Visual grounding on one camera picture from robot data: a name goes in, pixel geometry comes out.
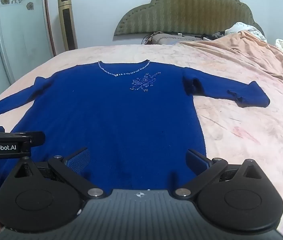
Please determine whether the white flowered wardrobe door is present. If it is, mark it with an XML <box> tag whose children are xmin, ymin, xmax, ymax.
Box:
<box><xmin>0</xmin><ymin>0</ymin><xmax>57</xmax><ymax>85</ymax></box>

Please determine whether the blue beaded sweater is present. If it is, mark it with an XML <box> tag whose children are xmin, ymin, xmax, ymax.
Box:
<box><xmin>0</xmin><ymin>59</ymin><xmax>270</xmax><ymax>214</ymax></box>

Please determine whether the olive green padded headboard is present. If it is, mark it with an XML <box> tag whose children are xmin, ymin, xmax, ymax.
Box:
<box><xmin>113</xmin><ymin>0</ymin><xmax>265</xmax><ymax>41</ymax></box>

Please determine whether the gold tower fan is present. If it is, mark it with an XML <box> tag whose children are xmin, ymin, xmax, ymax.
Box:
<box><xmin>57</xmin><ymin>0</ymin><xmax>78</xmax><ymax>51</ymax></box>

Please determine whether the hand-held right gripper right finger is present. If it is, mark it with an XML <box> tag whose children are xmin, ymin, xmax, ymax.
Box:
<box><xmin>173</xmin><ymin>149</ymin><xmax>270</xmax><ymax>200</ymax></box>

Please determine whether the brown pillow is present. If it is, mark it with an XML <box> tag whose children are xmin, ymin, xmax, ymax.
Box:
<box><xmin>144</xmin><ymin>32</ymin><xmax>205</xmax><ymax>45</ymax></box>

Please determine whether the dark clothes pile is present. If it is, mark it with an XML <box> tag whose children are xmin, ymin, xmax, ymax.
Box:
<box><xmin>203</xmin><ymin>31</ymin><xmax>228</xmax><ymax>41</ymax></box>

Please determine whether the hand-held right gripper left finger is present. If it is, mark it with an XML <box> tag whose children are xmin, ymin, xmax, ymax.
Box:
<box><xmin>9</xmin><ymin>148</ymin><xmax>107</xmax><ymax>200</ymax></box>

